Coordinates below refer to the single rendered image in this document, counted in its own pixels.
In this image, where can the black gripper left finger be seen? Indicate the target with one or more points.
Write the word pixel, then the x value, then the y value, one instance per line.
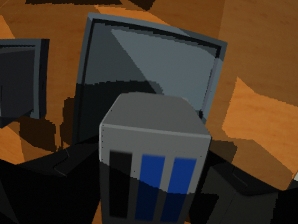
pixel 61 188

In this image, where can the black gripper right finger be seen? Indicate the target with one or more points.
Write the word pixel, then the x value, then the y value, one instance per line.
pixel 227 195

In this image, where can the white flat board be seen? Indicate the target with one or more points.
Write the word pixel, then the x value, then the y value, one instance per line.
pixel 295 182

